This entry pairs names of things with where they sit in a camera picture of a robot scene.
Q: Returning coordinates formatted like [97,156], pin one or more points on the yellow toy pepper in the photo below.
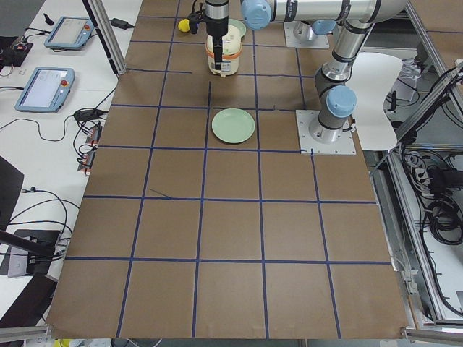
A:
[184,25]

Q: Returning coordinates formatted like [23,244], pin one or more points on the near teach pendant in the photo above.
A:
[46,90]

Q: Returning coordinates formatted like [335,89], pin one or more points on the power strip with plugs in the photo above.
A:
[85,144]

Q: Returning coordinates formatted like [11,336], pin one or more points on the green plate near arm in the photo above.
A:
[239,25]
[233,125]

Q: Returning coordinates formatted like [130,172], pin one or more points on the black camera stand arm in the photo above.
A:
[36,247]

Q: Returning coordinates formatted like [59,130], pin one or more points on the white rice cooker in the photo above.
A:
[232,50]

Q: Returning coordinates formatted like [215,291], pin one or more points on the teach pendant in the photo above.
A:
[46,90]
[70,33]

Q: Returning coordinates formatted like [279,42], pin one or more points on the far teach pendant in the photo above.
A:
[70,33]

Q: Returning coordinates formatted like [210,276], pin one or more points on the aluminium side frame rail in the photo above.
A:
[419,182]

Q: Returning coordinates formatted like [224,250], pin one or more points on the white chair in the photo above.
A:
[373,76]

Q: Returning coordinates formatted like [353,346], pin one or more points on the aluminium frame post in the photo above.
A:
[101,22]

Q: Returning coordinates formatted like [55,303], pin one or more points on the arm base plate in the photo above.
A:
[304,34]
[315,141]

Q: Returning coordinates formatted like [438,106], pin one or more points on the black power adapter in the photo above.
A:
[121,24]

